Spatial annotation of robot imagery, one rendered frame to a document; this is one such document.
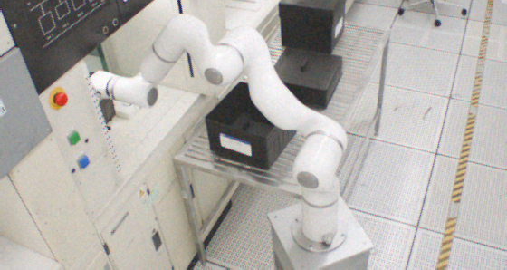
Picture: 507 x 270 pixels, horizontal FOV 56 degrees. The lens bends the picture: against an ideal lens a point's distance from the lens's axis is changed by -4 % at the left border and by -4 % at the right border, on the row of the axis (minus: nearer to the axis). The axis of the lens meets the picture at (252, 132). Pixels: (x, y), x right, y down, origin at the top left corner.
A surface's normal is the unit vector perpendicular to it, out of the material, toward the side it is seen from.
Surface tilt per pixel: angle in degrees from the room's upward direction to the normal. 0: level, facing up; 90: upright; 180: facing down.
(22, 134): 90
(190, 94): 0
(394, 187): 0
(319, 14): 90
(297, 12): 90
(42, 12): 90
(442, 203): 0
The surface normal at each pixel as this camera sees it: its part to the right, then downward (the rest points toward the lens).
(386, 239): -0.07, -0.75
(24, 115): 0.91, 0.22
